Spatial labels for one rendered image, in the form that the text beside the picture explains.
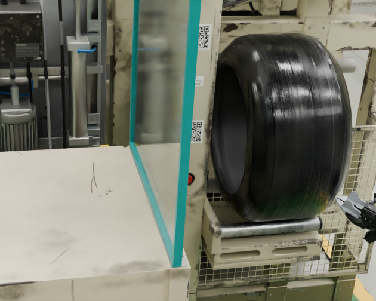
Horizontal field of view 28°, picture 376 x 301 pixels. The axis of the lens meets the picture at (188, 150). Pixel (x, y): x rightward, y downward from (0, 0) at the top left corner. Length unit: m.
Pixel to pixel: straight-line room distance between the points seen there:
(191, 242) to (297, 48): 0.69
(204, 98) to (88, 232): 0.68
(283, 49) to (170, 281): 0.89
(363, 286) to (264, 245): 1.44
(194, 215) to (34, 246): 0.84
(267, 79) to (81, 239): 0.76
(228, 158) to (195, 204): 0.32
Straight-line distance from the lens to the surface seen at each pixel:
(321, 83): 2.14
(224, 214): 2.59
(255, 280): 3.11
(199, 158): 2.24
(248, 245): 2.34
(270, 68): 2.12
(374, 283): 3.78
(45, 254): 1.58
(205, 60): 2.11
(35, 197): 1.77
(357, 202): 2.28
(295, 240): 2.40
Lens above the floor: 2.19
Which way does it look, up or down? 28 degrees down
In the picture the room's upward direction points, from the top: 4 degrees clockwise
